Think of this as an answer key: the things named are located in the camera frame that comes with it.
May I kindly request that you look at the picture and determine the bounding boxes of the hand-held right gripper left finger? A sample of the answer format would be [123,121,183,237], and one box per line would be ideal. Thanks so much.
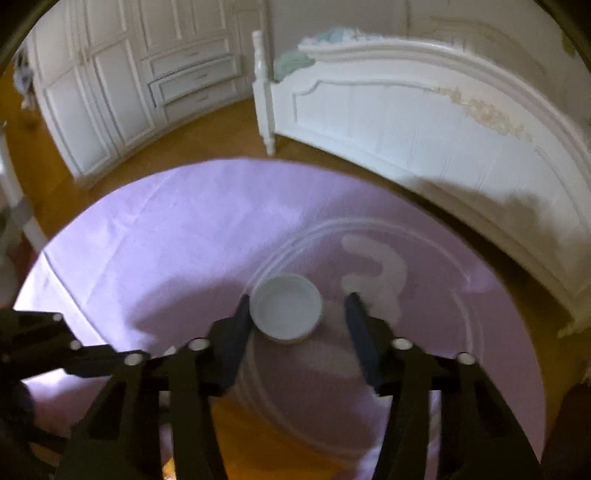
[55,294,254,480]

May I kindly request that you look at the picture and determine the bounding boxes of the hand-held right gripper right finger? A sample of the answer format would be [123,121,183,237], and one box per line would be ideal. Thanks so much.
[344,292,543,480]

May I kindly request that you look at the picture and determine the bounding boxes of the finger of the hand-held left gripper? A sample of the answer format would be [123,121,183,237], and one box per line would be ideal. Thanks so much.
[0,310,126,384]

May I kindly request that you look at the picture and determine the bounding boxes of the small white bowl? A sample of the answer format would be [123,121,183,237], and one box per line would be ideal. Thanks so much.
[249,274,324,346]

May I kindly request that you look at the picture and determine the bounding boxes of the white wooden bed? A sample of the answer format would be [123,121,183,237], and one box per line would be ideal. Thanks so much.
[252,18,591,339]

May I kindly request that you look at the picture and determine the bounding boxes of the white wardrobe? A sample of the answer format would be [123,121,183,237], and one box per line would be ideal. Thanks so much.
[28,0,269,182]

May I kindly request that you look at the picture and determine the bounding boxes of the green cloth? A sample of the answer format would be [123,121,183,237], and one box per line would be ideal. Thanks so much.
[274,50,315,82]

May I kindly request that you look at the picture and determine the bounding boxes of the light blue clothes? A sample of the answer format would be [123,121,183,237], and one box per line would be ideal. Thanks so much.
[318,27,362,45]

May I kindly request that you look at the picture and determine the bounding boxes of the white wooden furniture post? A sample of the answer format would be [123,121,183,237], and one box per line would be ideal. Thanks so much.
[0,122,48,252]

